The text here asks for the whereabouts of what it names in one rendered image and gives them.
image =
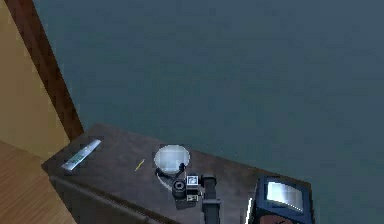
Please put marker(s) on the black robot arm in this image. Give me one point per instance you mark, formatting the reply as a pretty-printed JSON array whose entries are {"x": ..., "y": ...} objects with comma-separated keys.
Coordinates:
[{"x": 210, "y": 206}]

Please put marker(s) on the black television set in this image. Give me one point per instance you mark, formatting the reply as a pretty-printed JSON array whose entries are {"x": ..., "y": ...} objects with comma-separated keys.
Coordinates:
[{"x": 283, "y": 203}]

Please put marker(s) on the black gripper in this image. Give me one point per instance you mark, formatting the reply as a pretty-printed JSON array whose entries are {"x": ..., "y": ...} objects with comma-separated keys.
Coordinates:
[{"x": 179, "y": 190}]

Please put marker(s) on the yellow pencil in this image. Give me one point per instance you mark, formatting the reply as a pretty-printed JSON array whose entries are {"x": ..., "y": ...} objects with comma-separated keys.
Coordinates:
[{"x": 139, "y": 165}]

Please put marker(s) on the white round bowl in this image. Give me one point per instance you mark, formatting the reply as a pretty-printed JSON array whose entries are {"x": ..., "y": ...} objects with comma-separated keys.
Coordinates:
[{"x": 171, "y": 157}]

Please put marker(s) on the silver remote control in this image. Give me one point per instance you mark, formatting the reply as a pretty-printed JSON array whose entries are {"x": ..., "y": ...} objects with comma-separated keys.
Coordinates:
[{"x": 82, "y": 154}]

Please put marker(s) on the dark brown wooden dresser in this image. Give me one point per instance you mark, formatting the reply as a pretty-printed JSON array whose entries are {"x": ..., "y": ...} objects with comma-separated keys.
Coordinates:
[{"x": 110, "y": 173}]

